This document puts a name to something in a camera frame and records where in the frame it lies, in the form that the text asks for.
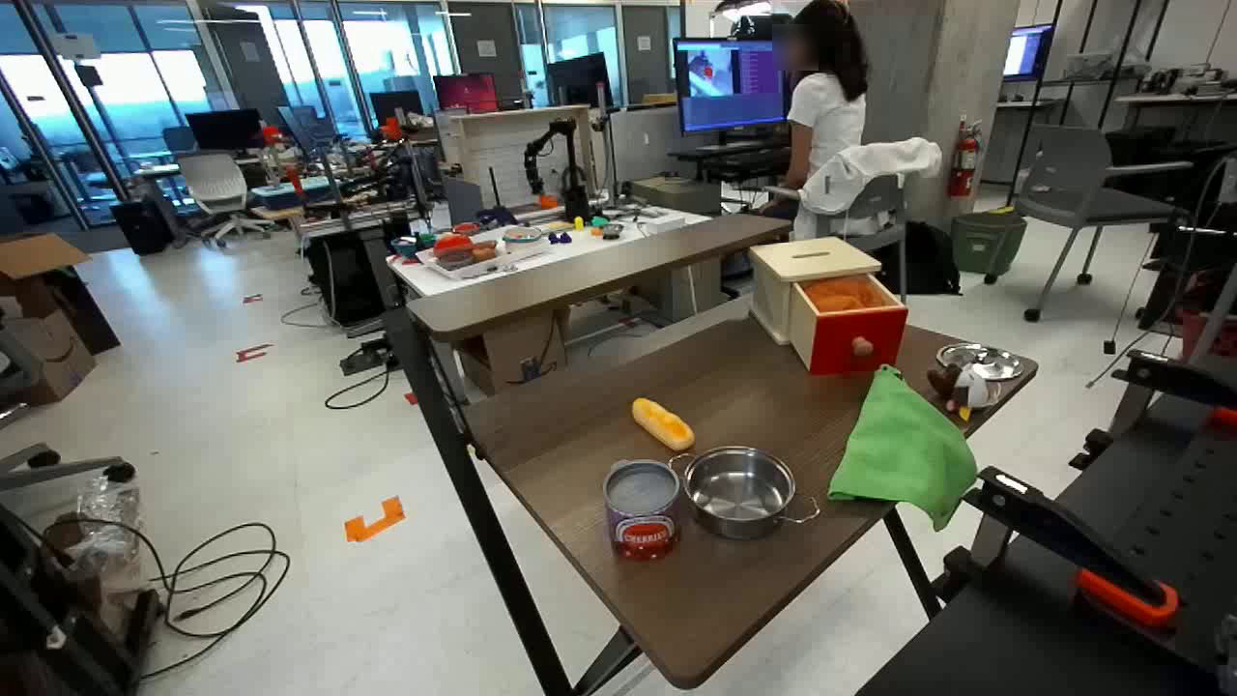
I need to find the red drawer with knob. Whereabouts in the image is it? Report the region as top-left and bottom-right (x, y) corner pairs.
(785, 272), (911, 380)

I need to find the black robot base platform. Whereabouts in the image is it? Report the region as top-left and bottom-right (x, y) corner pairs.
(854, 381), (1237, 696)

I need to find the light wooden drawer box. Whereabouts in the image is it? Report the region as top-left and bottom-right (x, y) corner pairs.
(747, 232), (885, 349)

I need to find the brown table with black legs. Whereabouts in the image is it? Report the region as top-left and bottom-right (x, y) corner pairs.
(379, 307), (1044, 696)

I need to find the long brown table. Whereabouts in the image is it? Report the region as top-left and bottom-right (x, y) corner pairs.
(405, 207), (791, 349)

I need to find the yellow toy corn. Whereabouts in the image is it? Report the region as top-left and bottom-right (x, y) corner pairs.
(628, 393), (698, 456)

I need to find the cardboard box with print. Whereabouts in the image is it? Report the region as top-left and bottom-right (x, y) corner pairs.
(451, 307), (572, 398)

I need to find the white table with toys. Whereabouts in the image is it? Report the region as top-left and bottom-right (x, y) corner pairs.
(381, 200), (714, 301)

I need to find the red labelled tin can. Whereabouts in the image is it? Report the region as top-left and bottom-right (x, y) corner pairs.
(599, 456), (686, 566)

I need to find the silver metal pot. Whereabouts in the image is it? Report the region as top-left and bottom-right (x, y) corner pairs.
(678, 445), (825, 544)

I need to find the red toy container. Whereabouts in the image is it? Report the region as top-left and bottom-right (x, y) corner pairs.
(428, 223), (501, 274)

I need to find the computer monitor with blue screen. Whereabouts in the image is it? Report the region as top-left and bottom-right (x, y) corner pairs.
(669, 33), (791, 140)

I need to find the grey chair holding jacket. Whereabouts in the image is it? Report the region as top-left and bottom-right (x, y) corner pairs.
(789, 171), (911, 301)

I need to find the monitor with red screen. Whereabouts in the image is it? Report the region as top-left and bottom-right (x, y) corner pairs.
(428, 69), (501, 120)

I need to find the green cloth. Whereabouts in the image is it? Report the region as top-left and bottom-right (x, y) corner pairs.
(825, 365), (983, 535)

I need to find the white jacket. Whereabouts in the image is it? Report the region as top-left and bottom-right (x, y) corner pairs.
(795, 137), (947, 219)

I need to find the person in white shirt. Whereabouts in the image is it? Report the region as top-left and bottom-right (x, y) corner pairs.
(765, 0), (875, 219)

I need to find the black bag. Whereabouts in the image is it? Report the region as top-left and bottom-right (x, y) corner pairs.
(896, 216), (965, 298)

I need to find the small dark toy item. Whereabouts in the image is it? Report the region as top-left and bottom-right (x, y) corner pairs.
(925, 365), (977, 427)

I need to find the silver metal bowl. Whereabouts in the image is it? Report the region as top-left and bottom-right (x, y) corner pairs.
(930, 335), (1040, 389)

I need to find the green bin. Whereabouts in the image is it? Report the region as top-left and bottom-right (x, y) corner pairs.
(952, 207), (1032, 283)

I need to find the red fire extinguisher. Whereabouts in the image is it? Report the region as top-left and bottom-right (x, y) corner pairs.
(945, 116), (987, 205)

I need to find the white office chair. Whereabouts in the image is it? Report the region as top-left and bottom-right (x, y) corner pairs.
(174, 146), (271, 253)

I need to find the wide black monitor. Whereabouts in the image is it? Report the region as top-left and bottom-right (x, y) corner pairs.
(182, 106), (267, 155)

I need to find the black trash bin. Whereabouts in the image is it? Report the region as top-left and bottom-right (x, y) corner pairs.
(107, 192), (177, 260)

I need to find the small lit monitor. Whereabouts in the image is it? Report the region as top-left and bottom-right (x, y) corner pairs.
(996, 21), (1058, 85)

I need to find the clear plastic bottle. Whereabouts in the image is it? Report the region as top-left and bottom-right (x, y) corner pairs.
(75, 461), (142, 535)

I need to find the low cardboard box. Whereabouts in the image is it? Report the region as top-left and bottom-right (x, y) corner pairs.
(0, 307), (102, 408)

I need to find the black equipment stand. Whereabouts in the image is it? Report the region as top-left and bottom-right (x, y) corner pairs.
(0, 441), (165, 696)

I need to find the thin black floor cable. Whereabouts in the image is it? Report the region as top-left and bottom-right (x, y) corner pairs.
(318, 365), (405, 417)

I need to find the coiled black floor cable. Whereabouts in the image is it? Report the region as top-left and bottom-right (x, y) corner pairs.
(125, 518), (294, 684)

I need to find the black clamp with orange handle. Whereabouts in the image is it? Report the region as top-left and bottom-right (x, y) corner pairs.
(1111, 353), (1237, 438)
(963, 463), (1182, 634)

